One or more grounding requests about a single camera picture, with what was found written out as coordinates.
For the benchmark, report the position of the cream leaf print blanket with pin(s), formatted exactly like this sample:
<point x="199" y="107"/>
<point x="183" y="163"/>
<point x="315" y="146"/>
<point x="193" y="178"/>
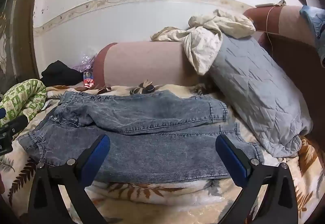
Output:
<point x="157" y="203"/>

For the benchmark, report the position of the white phone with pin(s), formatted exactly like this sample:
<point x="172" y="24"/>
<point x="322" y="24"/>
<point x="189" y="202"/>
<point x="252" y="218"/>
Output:
<point x="265" y="5"/>

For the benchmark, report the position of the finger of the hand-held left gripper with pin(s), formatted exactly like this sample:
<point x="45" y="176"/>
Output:
<point x="16" y="123"/>

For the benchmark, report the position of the pink bolster cushion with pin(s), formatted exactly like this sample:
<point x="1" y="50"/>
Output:
<point x="147" y="61"/>

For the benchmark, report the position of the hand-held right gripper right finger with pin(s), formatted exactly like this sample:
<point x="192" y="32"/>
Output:
<point x="229" y="155"/>

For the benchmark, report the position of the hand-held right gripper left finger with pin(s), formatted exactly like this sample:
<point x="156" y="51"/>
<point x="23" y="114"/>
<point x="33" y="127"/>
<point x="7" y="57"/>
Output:
<point x="97" y="153"/>

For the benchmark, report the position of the crumpled cream cloth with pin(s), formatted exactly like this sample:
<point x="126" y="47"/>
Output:
<point x="203" y="43"/>

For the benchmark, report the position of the black cloth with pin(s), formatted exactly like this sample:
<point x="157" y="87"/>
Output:
<point x="59" y="74"/>

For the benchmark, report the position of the grey washed denim pants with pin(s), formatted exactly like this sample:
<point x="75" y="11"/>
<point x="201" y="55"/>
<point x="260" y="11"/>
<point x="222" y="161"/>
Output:
<point x="152" y="117"/>

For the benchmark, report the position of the grey quilted pillow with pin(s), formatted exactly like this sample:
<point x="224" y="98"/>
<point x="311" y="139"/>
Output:
<point x="254" y="87"/>

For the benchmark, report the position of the light blue cloth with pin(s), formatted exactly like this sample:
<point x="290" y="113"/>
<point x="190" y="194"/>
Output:
<point x="316" y="26"/>

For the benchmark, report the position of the green patterned quilt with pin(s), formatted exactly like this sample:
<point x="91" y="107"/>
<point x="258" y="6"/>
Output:
<point x="22" y="97"/>

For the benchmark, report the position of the red and blue packet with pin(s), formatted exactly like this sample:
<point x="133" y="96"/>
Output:
<point x="88" y="79"/>

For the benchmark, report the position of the clear plastic bag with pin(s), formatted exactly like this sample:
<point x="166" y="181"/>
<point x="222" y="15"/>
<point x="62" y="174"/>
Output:
<point x="85" y="65"/>

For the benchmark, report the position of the wooden door with glass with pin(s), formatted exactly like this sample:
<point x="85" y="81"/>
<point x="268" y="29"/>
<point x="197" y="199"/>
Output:
<point x="25" y="36"/>

